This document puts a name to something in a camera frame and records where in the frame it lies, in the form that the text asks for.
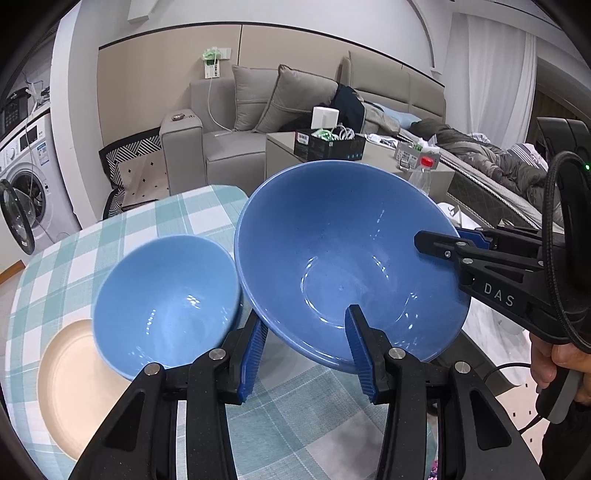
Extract white cube box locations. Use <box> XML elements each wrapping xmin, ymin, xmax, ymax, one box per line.
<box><xmin>312</xmin><ymin>106</ymin><xmax>341</xmax><ymax>131</ymax></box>

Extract grey sofa cushion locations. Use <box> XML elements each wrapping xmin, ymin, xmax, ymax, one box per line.
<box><xmin>254</xmin><ymin>65</ymin><xmax>340</xmax><ymax>134</ymax></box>
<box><xmin>231</xmin><ymin>65</ymin><xmax>280</xmax><ymax>132</ymax></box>

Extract black electric pressure cooker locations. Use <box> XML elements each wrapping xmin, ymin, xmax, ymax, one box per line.
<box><xmin>0</xmin><ymin>95</ymin><xmax>23</xmax><ymax>136</ymax></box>

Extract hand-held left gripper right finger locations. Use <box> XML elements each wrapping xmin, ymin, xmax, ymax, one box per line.
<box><xmin>345</xmin><ymin>305</ymin><xmax>546</xmax><ymax>480</ymax></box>

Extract person's right hand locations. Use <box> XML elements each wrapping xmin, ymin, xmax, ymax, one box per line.
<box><xmin>529</xmin><ymin>330</ymin><xmax>591</xmax><ymax>407</ymax></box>

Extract thin black cable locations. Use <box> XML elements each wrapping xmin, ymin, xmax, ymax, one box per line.
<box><xmin>482</xmin><ymin>362</ymin><xmax>555</xmax><ymax>435</ymax></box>

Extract grey sofa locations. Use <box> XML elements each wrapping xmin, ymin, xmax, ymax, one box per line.
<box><xmin>160</xmin><ymin>65</ymin><xmax>370</xmax><ymax>197</ymax></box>

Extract cream round plate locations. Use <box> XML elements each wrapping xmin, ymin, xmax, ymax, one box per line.
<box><xmin>37</xmin><ymin>318</ymin><xmax>134</xmax><ymax>462</ymax></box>

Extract black braided cable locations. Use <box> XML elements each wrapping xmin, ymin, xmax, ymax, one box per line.
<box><xmin>544</xmin><ymin>151</ymin><xmax>591</xmax><ymax>354</ymax></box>

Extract teal checked tablecloth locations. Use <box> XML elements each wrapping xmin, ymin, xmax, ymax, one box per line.
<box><xmin>4</xmin><ymin>185</ymin><xmax>439</xmax><ymax>480</ymax></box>

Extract grey duvet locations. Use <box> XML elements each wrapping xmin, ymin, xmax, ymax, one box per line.
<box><xmin>411</xmin><ymin>117</ymin><xmax>555</xmax><ymax>217</ymax></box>

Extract white sheer curtain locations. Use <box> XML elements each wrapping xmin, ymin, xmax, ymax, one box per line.
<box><xmin>466</xmin><ymin>16</ymin><xmax>539</xmax><ymax>144</ymax></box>

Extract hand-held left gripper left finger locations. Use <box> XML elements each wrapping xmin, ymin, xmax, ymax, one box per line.
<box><xmin>68</xmin><ymin>311</ymin><xmax>269</xmax><ymax>480</ymax></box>

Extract wall socket with green charger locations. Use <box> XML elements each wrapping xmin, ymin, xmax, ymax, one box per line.
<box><xmin>198</xmin><ymin>45</ymin><xmax>232</xmax><ymax>80</ymax></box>

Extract dark blue garment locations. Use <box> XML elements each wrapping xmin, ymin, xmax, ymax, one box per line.
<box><xmin>332</xmin><ymin>84</ymin><xmax>365</xmax><ymax>134</ymax></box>

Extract grey side cabinet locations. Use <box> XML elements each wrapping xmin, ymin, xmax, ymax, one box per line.
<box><xmin>265</xmin><ymin>131</ymin><xmax>455</xmax><ymax>195</ymax></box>

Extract tangled cable bundle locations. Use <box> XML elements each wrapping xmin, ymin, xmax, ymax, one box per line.
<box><xmin>25</xmin><ymin>78</ymin><xmax>49</xmax><ymax>102</ymax></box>

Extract white cable bundle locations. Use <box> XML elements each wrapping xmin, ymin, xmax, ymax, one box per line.
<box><xmin>321</xmin><ymin>124</ymin><xmax>357</xmax><ymax>140</ymax></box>

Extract light blue bowl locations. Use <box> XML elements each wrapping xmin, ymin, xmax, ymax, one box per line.
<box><xmin>91</xmin><ymin>234</ymin><xmax>244</xmax><ymax>383</ymax></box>

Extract bed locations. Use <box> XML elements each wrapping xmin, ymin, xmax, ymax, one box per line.
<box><xmin>365</xmin><ymin>104</ymin><xmax>561</xmax><ymax>232</ymax></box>

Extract clear plastic water bottle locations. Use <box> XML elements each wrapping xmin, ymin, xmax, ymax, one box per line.
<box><xmin>409</xmin><ymin>154</ymin><xmax>439</xmax><ymax>197</ymax></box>

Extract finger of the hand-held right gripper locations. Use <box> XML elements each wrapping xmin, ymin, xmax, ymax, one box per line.
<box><xmin>455</xmin><ymin>225</ymin><xmax>546</xmax><ymax>254</ymax></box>
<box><xmin>414</xmin><ymin>229</ymin><xmax>490</xmax><ymax>271</ymax></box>

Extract white printed box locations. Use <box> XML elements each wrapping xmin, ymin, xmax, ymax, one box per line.
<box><xmin>396</xmin><ymin>141</ymin><xmax>439</xmax><ymax>169</ymax></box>

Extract white washing machine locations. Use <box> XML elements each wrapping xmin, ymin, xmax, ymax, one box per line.
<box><xmin>0</xmin><ymin>108</ymin><xmax>81</xmax><ymax>254</ymax></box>

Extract beige upholstered headboard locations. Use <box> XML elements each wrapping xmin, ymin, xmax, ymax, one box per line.
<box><xmin>341</xmin><ymin>50</ymin><xmax>448</xmax><ymax>126</ymax></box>

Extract black box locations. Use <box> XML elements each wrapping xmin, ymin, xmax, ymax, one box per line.
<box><xmin>294</xmin><ymin>130</ymin><xmax>366</xmax><ymax>162</ymax></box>

